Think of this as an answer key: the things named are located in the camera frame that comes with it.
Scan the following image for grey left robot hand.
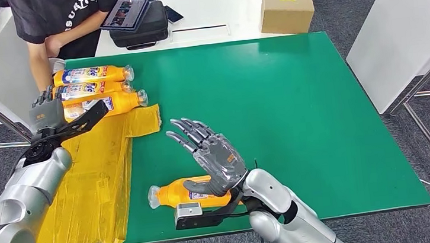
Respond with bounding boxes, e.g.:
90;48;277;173
25;84;68;135

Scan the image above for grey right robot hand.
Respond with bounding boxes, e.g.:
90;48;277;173
164;112;252;202

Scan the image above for orange detergent bottle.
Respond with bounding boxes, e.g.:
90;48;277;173
51;62;136;89
52;78;134;102
146;172;245;215
62;88;150;123

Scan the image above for white desk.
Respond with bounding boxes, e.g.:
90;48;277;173
88;0;291;57
0;5;51;135

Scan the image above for yellow plastic sheet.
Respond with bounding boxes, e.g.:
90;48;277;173
20;103;174;243

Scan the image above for person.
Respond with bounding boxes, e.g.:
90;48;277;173
8;0;138;97

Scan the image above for green table board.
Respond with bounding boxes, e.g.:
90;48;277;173
46;22;430;243

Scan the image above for black tablet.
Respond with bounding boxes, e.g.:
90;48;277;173
97;0;153;36

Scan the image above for black carry bag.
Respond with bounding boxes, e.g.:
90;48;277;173
106;0;171;52

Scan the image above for brown cardboard box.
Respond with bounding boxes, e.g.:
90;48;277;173
258;0;317;39

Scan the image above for white table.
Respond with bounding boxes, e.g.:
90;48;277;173
340;0;430;118

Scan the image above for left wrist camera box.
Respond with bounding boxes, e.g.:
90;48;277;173
26;99;113;155

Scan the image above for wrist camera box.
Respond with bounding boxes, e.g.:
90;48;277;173
172;191;249;232
26;99;113;155

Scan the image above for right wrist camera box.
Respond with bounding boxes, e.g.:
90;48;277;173
172;191;249;232

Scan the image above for desk cable slot cover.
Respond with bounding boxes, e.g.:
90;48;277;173
169;23;231;44

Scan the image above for metal table frame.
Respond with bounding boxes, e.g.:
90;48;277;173
381;39;430;208

